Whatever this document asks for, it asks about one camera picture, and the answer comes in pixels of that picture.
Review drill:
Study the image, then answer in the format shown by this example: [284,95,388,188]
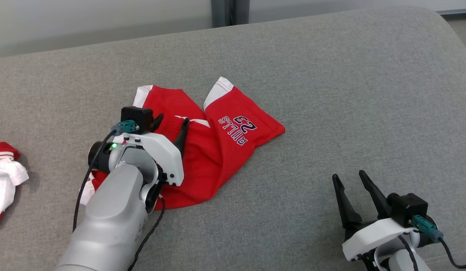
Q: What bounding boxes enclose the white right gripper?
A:
[332,170,420,262]

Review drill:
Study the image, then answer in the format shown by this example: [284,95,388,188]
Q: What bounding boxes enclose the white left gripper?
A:
[122,113,190,187]

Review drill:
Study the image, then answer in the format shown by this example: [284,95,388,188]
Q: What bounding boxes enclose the red shorts with Bulls print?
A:
[81,76,286,210]

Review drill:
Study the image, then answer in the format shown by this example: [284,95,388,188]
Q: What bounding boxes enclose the red and white jersey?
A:
[0,142,30,238]

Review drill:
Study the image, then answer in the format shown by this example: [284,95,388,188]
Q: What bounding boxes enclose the black left cable teal plug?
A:
[72,120,139,233]

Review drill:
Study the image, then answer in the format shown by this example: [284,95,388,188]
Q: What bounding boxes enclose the black cable teal plug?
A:
[412,215,466,269]
[72,120,139,233]

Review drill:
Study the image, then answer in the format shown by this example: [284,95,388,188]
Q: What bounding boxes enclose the black right cable teal plug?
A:
[412,215,466,269]

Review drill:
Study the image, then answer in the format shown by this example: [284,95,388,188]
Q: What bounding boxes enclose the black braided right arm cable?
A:
[399,234,421,271]

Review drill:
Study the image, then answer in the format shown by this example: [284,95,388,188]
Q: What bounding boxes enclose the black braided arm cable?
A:
[127,196,166,271]
[399,234,421,271]

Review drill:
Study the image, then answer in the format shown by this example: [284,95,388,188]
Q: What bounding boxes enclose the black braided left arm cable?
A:
[127,196,166,271]

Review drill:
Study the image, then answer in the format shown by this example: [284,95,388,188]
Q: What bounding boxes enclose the grey metal partition post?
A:
[211,0,251,29]

